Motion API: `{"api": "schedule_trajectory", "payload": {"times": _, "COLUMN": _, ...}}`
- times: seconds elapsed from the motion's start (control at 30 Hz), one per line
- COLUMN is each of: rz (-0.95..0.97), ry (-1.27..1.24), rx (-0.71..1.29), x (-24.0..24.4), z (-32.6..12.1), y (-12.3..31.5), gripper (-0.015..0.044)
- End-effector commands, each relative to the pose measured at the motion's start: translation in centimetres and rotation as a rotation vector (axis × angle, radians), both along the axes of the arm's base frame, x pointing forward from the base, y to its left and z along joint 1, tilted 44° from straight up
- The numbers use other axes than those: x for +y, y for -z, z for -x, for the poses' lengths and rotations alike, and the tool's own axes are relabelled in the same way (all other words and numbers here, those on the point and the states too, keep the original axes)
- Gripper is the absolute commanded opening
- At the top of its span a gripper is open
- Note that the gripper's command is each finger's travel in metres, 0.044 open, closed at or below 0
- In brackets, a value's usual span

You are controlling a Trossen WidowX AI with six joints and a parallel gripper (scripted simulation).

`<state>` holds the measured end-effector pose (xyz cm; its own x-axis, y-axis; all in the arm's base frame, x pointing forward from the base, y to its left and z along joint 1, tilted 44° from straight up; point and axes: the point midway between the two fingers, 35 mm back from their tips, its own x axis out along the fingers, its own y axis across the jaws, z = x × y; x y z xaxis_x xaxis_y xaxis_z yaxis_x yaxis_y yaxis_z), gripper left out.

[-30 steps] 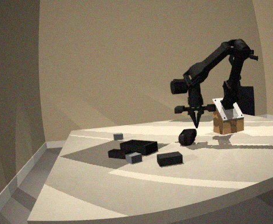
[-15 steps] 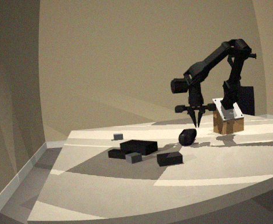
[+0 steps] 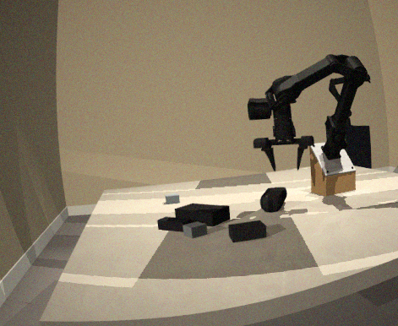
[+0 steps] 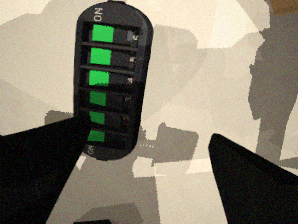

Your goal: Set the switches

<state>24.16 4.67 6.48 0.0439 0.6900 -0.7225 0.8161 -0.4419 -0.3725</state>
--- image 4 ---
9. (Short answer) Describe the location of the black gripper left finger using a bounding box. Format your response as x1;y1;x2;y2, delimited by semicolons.
0;115;90;224

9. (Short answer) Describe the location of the dark grey switch unit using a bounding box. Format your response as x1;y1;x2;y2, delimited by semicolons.
73;0;154;161

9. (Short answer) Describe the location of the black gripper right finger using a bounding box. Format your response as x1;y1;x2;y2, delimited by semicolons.
208;133;298;224

